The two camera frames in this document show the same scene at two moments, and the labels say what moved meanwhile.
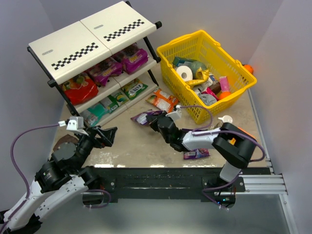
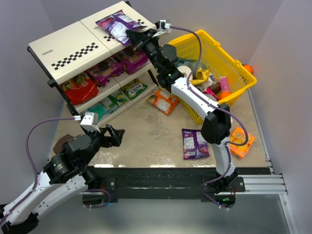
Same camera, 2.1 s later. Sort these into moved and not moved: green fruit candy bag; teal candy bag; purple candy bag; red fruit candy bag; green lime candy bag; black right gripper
Moved: purple candy bag; black right gripper
Not moved: teal candy bag; green lime candy bag; red fruit candy bag; green fruit candy bag
